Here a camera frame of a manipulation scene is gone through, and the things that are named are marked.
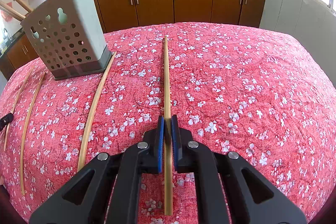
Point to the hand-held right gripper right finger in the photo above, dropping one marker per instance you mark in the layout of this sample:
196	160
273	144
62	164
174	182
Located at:
175	150

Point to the brown base cabinets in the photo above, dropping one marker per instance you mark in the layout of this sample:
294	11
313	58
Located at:
194	1

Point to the grey perforated utensil holder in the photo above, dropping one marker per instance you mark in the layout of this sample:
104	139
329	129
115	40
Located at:
86	16

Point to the red floral tablecloth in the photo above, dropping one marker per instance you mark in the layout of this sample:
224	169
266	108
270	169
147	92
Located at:
236	82

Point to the red plastic bag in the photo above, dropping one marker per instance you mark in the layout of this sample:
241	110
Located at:
6	16

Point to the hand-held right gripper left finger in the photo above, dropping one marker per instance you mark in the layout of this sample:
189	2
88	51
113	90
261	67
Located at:
160	150

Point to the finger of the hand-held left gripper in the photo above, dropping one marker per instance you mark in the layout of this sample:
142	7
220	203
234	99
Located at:
6	121

